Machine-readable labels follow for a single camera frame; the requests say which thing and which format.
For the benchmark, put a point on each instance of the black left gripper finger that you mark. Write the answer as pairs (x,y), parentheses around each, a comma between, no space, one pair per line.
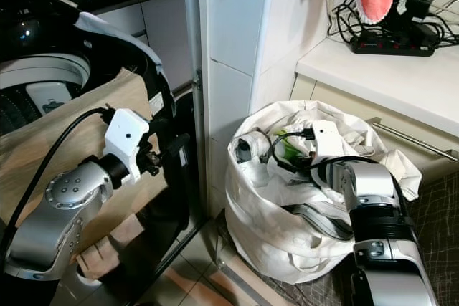
(176,152)

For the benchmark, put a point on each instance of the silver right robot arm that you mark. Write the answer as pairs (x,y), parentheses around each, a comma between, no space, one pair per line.
(373,191)

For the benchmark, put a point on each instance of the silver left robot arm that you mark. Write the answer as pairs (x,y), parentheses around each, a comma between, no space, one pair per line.
(57,206)

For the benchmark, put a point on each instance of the dark washing machine lid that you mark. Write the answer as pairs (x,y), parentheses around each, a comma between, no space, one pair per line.
(122,44)

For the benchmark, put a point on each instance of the top-load washing machine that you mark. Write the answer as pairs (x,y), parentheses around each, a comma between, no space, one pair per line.
(29,91)

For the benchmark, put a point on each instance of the green garment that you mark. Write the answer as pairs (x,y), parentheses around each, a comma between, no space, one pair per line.
(289,147)

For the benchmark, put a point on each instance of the grey white garment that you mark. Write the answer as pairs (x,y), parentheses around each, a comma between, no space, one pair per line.
(247,147)

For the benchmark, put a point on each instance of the grey black striped garment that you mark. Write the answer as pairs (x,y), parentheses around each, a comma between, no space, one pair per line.
(319,220)

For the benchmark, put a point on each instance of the white fabric laundry bag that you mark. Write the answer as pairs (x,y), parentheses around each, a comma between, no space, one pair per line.
(258,227)

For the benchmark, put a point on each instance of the cream counter drawer cabinet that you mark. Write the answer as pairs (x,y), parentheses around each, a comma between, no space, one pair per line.
(387,84)

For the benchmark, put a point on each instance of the beige wood-grain washer cover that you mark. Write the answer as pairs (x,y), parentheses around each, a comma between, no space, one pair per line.
(36,148)

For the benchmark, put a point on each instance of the white kitchen cabinet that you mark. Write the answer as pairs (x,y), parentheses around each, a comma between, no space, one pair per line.
(165,26)

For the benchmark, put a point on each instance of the black power strip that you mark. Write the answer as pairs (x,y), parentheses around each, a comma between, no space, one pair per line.
(394,46)

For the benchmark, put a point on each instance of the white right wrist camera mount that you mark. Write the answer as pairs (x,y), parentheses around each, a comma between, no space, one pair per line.
(326,137)

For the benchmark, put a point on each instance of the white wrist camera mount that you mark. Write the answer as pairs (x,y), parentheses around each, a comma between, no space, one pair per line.
(326,137)
(125,134)

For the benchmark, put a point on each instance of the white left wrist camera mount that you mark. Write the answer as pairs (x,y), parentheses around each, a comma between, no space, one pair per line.
(125,134)

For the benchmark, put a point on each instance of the grey metal door rail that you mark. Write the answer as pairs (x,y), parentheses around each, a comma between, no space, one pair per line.
(191,34)

